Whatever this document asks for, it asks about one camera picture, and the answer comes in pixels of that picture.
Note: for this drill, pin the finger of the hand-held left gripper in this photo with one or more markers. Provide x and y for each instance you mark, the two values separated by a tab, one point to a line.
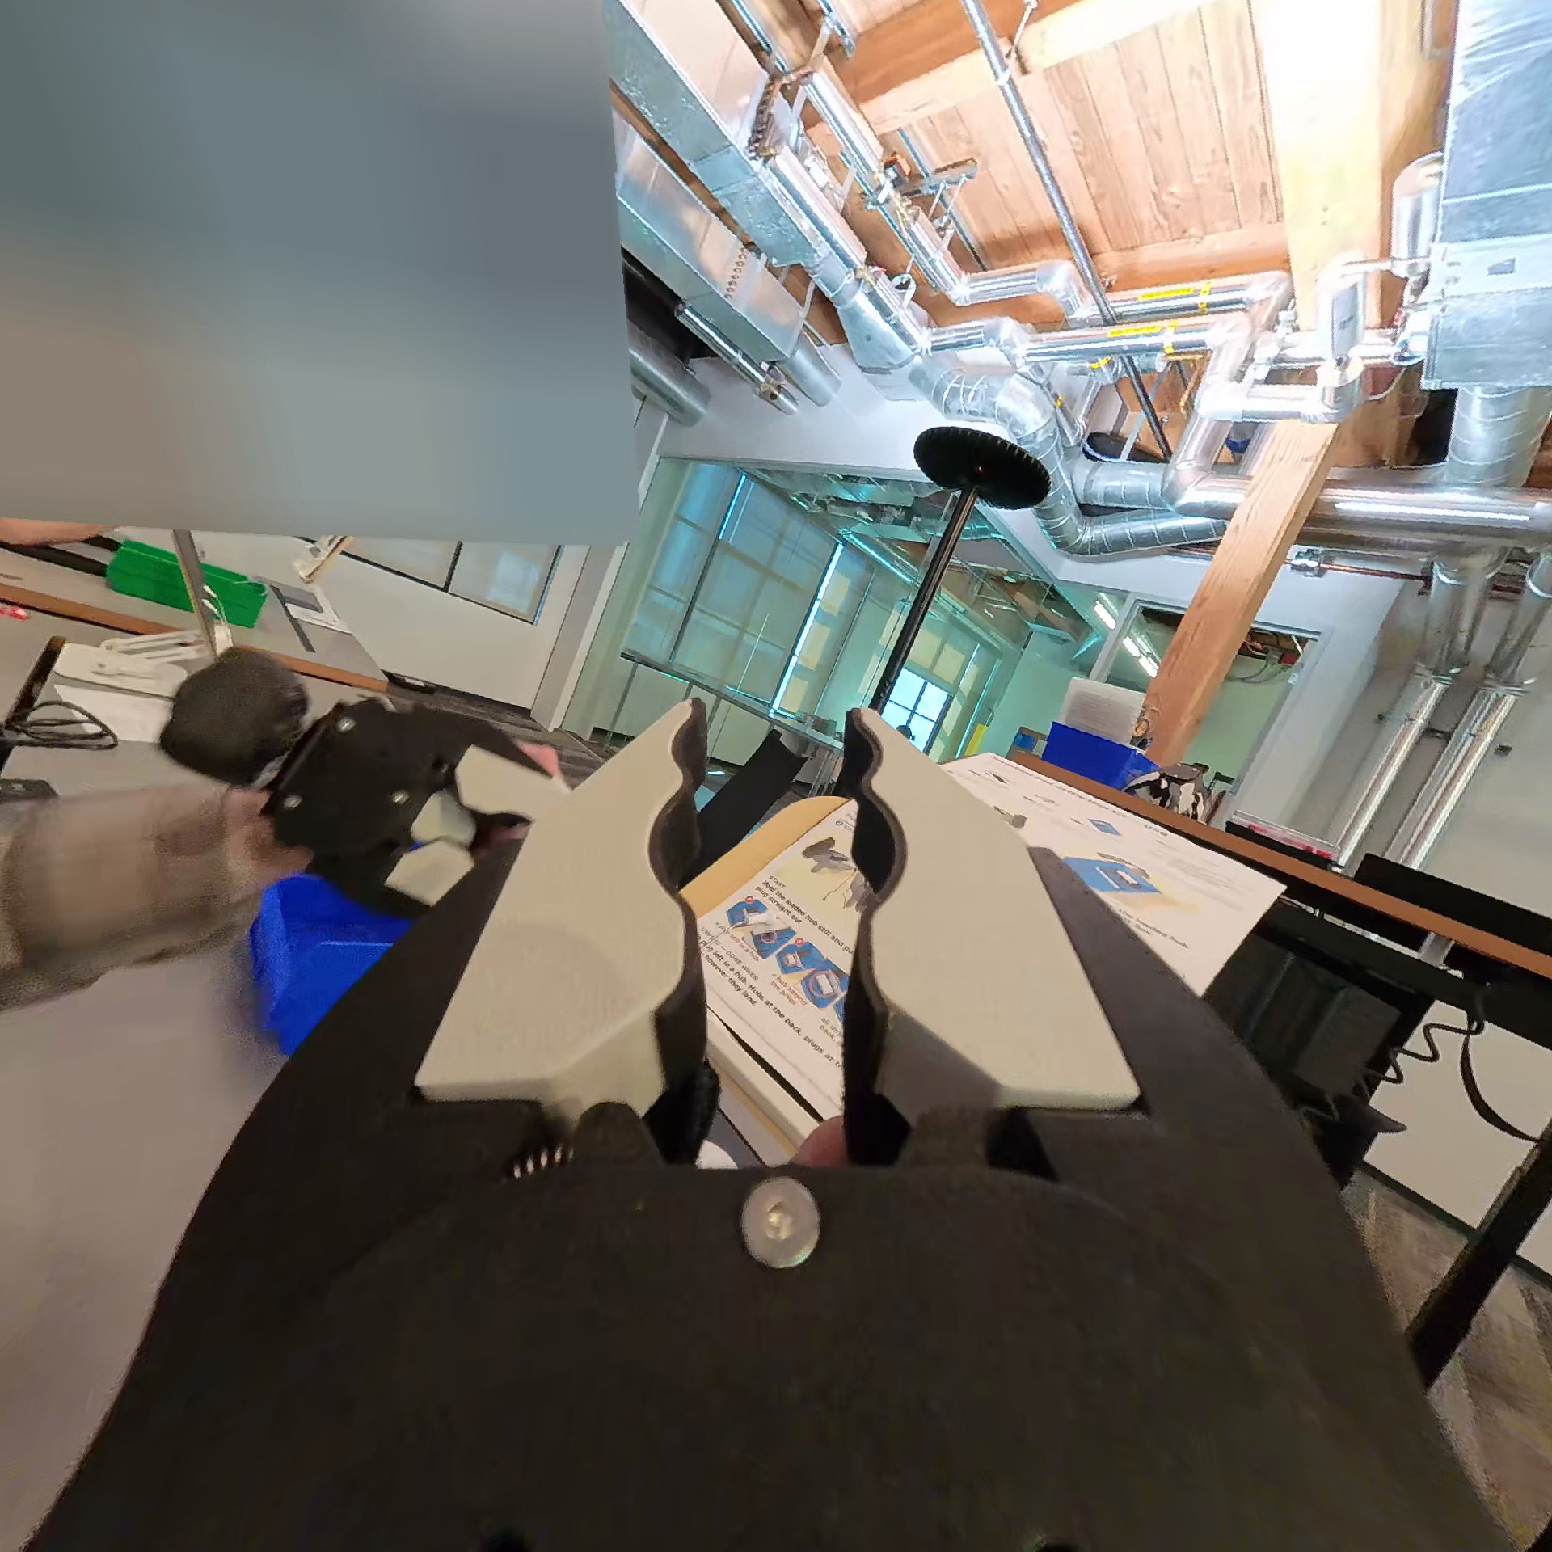
442	870
510	790

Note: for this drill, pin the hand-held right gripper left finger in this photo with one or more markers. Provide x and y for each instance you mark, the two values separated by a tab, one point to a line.
545	971

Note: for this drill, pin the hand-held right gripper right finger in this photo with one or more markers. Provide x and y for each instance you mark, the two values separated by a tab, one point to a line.
994	971

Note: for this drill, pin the blue plastic bin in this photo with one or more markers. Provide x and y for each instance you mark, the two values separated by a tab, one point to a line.
1096	753
316	960

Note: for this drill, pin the person's left forearm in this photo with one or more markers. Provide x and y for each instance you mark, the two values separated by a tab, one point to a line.
122	886

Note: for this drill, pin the person's left hand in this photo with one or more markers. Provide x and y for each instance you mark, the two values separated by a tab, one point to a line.
529	761

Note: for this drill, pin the printed instruction sheet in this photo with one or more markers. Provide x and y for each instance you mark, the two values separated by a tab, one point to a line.
1116	875

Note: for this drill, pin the green plastic bin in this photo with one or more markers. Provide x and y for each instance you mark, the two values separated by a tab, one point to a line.
170	583

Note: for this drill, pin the wooden side table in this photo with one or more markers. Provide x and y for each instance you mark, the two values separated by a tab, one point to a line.
98	613

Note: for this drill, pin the black pole stand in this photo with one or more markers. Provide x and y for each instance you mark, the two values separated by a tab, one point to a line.
933	583

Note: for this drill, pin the wooden column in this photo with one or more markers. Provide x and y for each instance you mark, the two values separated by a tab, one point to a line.
1262	535

